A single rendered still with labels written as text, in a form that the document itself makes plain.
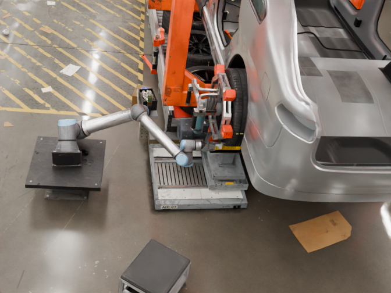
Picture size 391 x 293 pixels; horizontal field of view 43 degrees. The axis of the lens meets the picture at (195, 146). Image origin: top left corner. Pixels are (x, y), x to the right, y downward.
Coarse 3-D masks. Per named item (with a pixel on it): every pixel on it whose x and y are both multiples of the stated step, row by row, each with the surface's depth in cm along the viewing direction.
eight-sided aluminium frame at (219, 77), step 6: (216, 78) 412; (222, 78) 400; (216, 84) 430; (222, 84) 394; (228, 84) 395; (222, 90) 392; (222, 96) 393; (222, 102) 392; (228, 102) 391; (222, 108) 392; (228, 108) 391; (222, 114) 391; (228, 114) 389; (210, 120) 438; (222, 120) 392; (228, 120) 392; (210, 126) 434; (216, 126) 433; (216, 132) 429; (216, 138) 411; (222, 138) 406
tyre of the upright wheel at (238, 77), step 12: (228, 72) 407; (240, 72) 400; (240, 84) 391; (240, 96) 386; (240, 108) 386; (216, 120) 446; (240, 120) 388; (240, 132) 394; (228, 144) 409; (240, 144) 409
